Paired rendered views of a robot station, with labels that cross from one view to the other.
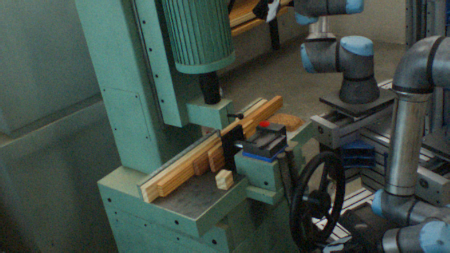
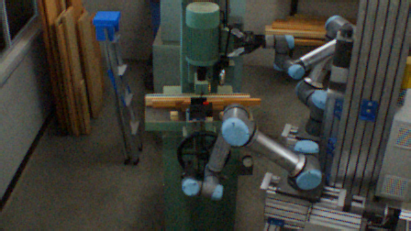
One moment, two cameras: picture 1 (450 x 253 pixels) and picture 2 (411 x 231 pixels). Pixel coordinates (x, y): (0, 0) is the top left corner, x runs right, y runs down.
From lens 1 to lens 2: 2.07 m
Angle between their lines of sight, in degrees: 38
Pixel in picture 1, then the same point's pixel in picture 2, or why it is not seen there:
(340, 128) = (288, 138)
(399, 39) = not seen: outside the picture
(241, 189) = (180, 125)
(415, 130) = (220, 142)
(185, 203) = (152, 114)
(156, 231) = not seen: hidden behind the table
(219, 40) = (199, 52)
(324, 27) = (314, 77)
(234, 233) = (169, 141)
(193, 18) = (190, 37)
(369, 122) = not seen: hidden behind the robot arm
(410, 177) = (214, 162)
